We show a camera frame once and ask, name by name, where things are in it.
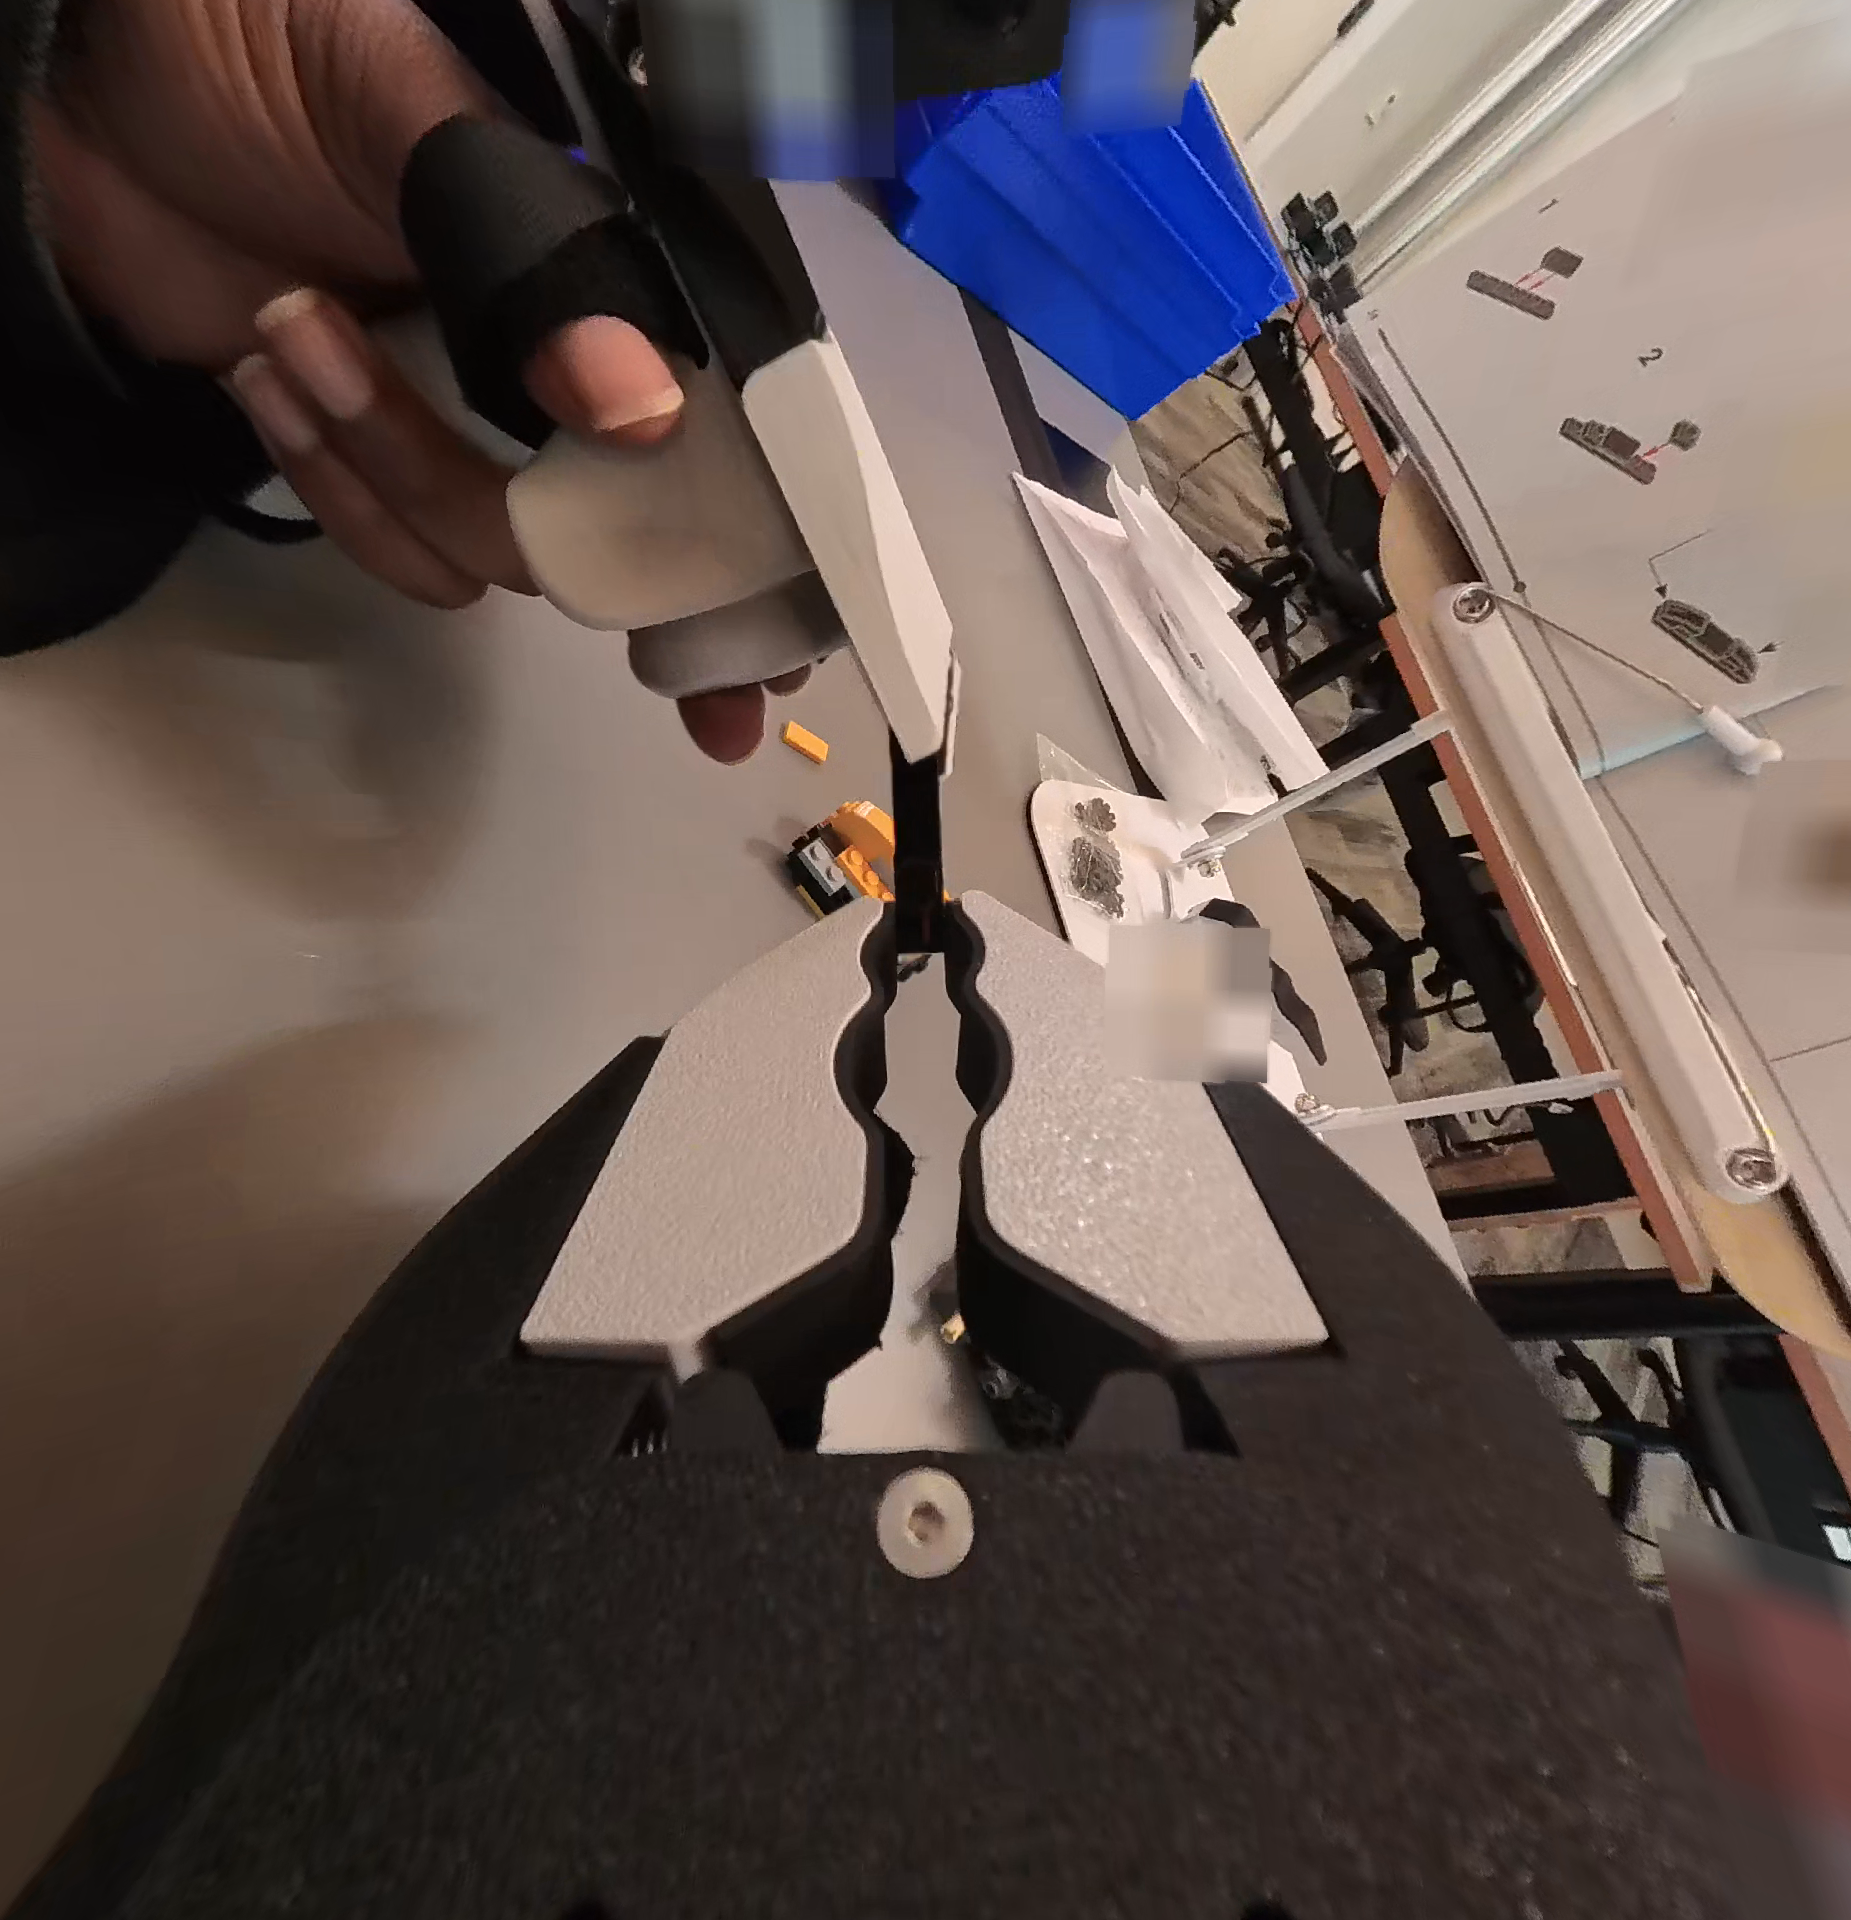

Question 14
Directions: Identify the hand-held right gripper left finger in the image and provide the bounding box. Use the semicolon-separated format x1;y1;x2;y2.
520;897;921;1434

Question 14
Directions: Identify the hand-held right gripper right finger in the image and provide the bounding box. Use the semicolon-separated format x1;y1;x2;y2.
943;891;1331;1439

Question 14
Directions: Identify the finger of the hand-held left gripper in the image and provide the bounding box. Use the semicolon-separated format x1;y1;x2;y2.
736;340;963;771

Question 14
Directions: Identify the orange and black lego assembly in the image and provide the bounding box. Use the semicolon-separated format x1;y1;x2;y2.
785;799;959;920

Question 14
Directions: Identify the black lego brick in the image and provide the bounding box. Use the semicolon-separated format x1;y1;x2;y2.
889;746;954;980

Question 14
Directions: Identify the person's left hand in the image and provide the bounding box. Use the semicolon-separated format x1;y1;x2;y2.
32;0;814;768

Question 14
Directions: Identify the clear bag of black parts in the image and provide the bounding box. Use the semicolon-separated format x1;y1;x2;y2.
1036;735;1215;924

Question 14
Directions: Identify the blue storage bin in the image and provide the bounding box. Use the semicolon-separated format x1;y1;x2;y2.
887;75;1301;423

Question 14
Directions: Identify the black office chair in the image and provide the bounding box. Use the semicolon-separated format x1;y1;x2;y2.
1217;517;1391;663

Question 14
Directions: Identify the white instruction stand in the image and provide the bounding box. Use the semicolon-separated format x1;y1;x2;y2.
1315;0;1851;1338

